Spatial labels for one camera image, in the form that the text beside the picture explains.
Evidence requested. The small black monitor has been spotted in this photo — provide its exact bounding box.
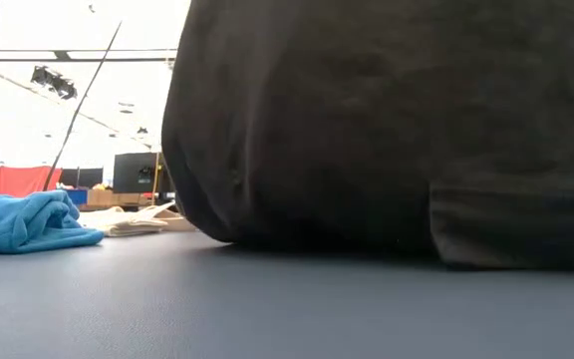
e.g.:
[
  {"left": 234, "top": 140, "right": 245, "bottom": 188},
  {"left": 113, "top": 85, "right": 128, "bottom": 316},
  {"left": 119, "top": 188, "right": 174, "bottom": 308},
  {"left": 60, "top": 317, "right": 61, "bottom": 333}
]
[{"left": 59, "top": 167, "right": 105, "bottom": 190}]

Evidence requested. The bright blue garment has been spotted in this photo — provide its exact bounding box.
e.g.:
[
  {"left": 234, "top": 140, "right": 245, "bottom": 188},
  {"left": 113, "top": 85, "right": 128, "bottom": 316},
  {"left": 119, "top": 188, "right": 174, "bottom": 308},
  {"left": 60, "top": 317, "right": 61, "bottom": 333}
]
[{"left": 0, "top": 189, "right": 106, "bottom": 256}]

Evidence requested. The dark grey garment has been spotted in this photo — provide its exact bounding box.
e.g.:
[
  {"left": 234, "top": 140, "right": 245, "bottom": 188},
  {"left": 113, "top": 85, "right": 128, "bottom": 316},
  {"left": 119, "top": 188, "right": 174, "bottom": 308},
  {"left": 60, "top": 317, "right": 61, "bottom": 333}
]
[{"left": 160, "top": 0, "right": 574, "bottom": 273}]

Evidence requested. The long black cable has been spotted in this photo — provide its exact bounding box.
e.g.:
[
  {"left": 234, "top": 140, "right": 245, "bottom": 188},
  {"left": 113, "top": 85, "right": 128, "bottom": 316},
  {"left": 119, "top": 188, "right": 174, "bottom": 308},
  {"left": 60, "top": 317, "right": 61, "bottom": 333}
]
[{"left": 42, "top": 20, "right": 124, "bottom": 192}]

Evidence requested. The brown cardboard box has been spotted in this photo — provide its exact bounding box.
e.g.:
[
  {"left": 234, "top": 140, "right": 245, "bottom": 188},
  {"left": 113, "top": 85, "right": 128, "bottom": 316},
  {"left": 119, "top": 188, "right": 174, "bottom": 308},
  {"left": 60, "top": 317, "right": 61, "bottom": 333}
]
[{"left": 78, "top": 187, "right": 154, "bottom": 208}]

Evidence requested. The red cloth partition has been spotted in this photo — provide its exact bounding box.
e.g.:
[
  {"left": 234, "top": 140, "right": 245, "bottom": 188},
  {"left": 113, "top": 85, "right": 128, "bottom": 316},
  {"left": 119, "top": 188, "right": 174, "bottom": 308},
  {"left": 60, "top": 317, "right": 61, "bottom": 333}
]
[{"left": 0, "top": 165, "right": 64, "bottom": 197}]

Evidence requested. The black ceiling spotlight fixture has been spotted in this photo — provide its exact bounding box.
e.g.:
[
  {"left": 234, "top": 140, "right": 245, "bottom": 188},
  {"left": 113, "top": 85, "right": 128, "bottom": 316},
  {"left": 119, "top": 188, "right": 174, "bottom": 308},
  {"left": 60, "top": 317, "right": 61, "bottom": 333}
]
[{"left": 29, "top": 64, "right": 79, "bottom": 102}]

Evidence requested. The large black monitor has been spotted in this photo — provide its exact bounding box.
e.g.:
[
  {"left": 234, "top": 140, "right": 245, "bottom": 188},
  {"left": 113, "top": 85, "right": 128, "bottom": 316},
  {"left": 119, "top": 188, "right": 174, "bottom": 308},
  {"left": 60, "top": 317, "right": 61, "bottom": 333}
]
[{"left": 113, "top": 152, "right": 176, "bottom": 195}]

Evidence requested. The overhead light bar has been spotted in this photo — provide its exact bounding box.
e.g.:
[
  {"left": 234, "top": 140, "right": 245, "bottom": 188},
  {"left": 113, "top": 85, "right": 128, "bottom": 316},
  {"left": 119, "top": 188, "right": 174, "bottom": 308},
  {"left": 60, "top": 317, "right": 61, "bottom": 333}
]
[{"left": 0, "top": 47, "right": 179, "bottom": 64}]

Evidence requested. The small blue box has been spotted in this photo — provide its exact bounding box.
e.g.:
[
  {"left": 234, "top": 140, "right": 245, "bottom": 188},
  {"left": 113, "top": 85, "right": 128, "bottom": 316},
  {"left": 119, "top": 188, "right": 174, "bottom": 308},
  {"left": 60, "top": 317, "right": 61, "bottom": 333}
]
[{"left": 65, "top": 187, "right": 90, "bottom": 206}]

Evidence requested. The white canvas tote bag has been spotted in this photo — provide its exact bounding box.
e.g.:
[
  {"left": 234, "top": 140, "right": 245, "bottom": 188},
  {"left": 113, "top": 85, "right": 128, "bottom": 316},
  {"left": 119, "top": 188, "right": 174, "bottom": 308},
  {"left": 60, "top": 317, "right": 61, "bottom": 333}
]
[{"left": 77, "top": 200, "right": 199, "bottom": 239}]

